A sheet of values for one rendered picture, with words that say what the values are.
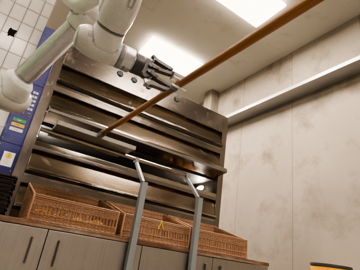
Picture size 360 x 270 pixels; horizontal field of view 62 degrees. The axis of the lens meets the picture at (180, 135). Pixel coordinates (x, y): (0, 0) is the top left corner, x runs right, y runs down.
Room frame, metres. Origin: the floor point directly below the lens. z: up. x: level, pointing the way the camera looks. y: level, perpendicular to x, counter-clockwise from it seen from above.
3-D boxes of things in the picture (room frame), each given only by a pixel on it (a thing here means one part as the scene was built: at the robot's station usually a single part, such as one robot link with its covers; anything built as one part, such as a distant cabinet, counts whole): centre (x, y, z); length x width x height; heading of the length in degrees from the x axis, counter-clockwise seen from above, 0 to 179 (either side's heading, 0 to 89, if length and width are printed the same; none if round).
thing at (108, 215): (2.13, 0.67, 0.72); 0.56 x 0.49 x 0.28; 121
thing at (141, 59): (0.94, 0.17, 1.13); 0.09 x 0.07 x 0.08; 120
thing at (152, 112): (2.64, 0.31, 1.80); 1.79 x 0.11 x 0.19; 120
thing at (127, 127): (2.64, 0.31, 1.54); 1.79 x 0.11 x 0.19; 120
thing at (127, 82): (2.66, 0.33, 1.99); 1.80 x 0.08 x 0.21; 120
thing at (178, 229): (2.42, 0.16, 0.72); 0.56 x 0.49 x 0.28; 119
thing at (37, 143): (2.66, 0.32, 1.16); 1.80 x 0.06 x 0.04; 120
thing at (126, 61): (0.90, 0.24, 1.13); 0.09 x 0.06 x 0.09; 30
